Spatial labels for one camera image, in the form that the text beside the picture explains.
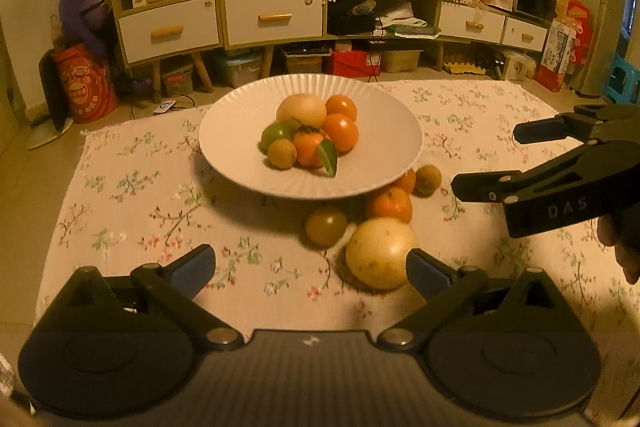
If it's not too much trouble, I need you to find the large yellow apple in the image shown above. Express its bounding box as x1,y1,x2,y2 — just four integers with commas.
345,217,420,291

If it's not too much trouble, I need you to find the bumpy orange mandarin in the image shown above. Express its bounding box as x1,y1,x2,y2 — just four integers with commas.
365,186,414,224

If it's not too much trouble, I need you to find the red printed gift box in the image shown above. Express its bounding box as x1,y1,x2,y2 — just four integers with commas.
535,64,571,94

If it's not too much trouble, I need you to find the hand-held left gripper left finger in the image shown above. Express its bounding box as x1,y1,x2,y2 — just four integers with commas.
35,243,246,353

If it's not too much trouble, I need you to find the person's right hand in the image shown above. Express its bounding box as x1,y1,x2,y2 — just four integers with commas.
597,212,640,285

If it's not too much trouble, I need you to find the black bag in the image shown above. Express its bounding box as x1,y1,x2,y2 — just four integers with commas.
327,4,376,35

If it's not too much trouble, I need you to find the green-brown tomato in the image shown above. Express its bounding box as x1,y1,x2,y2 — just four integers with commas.
305,206,348,248

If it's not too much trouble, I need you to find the small clear plastic box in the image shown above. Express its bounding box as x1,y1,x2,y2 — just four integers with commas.
161,62,195,96

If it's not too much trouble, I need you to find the clear box with dark contents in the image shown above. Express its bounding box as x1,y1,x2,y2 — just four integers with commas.
285,46,331,75

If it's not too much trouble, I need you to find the purple plush toy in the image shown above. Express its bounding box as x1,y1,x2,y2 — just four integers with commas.
57,0,117,58

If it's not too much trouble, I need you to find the stack of white papers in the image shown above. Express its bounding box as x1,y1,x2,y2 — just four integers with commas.
375,2,441,38

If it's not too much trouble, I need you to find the red printed bag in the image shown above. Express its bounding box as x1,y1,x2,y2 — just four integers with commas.
52,47,120,124

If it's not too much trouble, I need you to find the clear box with blue lid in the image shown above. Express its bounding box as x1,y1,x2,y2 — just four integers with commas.
212,51,262,88

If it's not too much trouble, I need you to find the red storage box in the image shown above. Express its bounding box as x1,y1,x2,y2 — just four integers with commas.
331,49,382,78

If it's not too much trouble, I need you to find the blue plastic stool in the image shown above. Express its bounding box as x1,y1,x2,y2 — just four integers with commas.
605,52,640,105

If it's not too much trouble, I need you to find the round green citrus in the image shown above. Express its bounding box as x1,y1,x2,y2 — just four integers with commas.
260,122,295,154

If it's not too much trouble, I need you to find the white ribbed plate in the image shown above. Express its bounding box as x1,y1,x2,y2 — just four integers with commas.
198,74,425,200

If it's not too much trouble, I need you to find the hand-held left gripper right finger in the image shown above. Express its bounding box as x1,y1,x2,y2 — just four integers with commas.
376,248,576,350

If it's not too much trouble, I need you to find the low wooden cabinet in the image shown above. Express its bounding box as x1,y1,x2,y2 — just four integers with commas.
325,0,551,72

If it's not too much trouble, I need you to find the small white low cabinet drawer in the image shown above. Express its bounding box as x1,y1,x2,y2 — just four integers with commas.
501,17,550,52

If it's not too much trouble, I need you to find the white drawer wooden handle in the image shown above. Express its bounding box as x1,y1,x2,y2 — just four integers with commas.
224,0,325,46
118,0,221,64

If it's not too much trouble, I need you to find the mandarin with green leaves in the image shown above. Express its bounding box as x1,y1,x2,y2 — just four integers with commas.
291,119,338,178

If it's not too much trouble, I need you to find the small yellow-brown citrus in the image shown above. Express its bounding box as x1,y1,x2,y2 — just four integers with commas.
267,138,298,170
414,164,443,196

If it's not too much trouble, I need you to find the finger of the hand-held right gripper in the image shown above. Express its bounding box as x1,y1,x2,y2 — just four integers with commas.
451,129,640,204
513,103,640,146

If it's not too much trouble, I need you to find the white flat floor board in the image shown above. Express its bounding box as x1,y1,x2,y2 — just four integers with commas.
27,119,73,151

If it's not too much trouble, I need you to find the yellowish plastic box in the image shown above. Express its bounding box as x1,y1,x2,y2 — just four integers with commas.
381,49,423,74

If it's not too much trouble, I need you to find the pale peach apple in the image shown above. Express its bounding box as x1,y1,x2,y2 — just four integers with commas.
276,93,328,128

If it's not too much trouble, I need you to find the yellow egg carton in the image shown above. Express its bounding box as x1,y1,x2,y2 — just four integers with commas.
444,59,488,75

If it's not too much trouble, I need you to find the smooth orange tomato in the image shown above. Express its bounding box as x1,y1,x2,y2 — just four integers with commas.
325,94,359,122
321,113,360,154

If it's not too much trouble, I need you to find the black flat board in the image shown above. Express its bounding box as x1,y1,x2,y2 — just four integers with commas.
39,49,71,135

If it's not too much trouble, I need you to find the floral tablecloth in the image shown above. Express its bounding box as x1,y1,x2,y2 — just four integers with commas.
34,79,640,423

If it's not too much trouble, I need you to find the white printed box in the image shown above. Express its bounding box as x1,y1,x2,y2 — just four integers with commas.
502,52,536,82

